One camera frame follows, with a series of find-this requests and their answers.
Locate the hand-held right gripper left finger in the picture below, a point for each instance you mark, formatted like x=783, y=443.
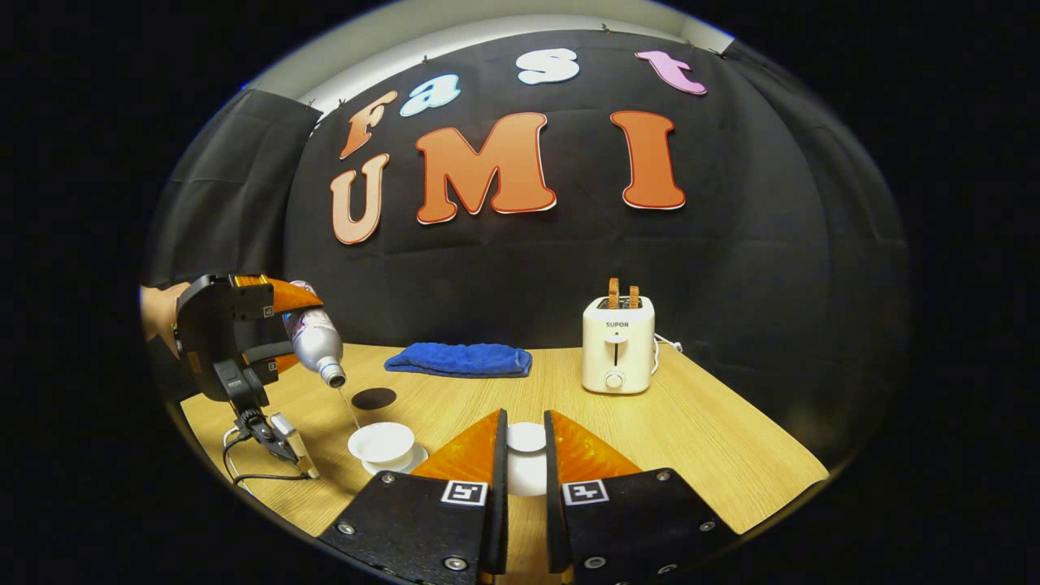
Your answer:
x=497, y=504

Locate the white saucer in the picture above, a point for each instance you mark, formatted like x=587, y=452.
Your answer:
x=416, y=461

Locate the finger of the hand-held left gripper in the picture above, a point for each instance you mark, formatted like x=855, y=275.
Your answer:
x=288, y=296
x=280, y=360

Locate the toasted bread slice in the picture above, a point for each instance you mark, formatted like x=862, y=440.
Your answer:
x=613, y=292
x=634, y=296

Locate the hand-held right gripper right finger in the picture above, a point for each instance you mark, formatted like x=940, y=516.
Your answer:
x=556, y=504

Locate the thin water stream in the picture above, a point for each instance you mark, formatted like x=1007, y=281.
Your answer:
x=348, y=406

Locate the blue towel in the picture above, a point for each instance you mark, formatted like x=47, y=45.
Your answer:
x=459, y=359

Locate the white toaster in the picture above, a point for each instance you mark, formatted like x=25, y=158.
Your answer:
x=617, y=349

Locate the dark round coaster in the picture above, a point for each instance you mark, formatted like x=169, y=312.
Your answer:
x=374, y=398

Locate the silver water bottle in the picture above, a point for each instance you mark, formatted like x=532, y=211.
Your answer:
x=313, y=341

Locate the white teacup lid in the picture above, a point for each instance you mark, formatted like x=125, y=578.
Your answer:
x=526, y=439

